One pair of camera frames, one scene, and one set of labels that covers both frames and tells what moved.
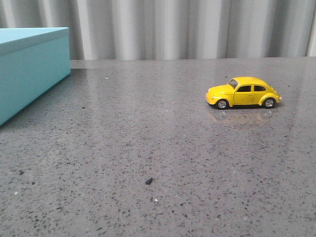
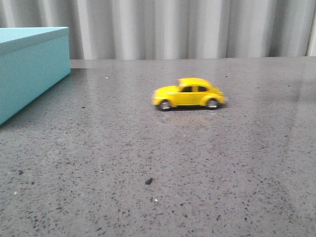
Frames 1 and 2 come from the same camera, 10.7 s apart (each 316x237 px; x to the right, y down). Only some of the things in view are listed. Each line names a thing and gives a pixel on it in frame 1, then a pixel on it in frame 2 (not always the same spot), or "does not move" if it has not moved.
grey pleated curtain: (169, 29) does not move
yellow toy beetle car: (243, 91) -> (188, 92)
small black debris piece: (148, 181) does not move
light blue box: (33, 60) does not move
